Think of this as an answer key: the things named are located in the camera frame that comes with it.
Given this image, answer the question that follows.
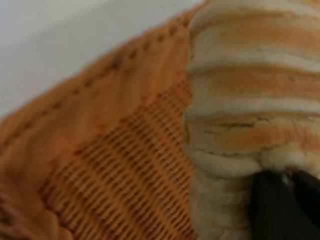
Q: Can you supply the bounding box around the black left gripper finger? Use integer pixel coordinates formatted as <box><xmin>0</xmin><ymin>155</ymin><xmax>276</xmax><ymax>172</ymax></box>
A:
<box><xmin>249</xmin><ymin>169</ymin><xmax>320</xmax><ymax>240</ymax></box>

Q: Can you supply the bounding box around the striped long bread roll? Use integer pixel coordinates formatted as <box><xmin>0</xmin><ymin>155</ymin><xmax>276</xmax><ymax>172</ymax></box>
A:
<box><xmin>182</xmin><ymin>0</ymin><xmax>320</xmax><ymax>240</ymax></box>

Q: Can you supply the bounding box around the orange woven wicker basket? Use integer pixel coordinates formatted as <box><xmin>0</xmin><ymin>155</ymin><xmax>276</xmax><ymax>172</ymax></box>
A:
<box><xmin>0</xmin><ymin>2</ymin><xmax>201</xmax><ymax>240</ymax></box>

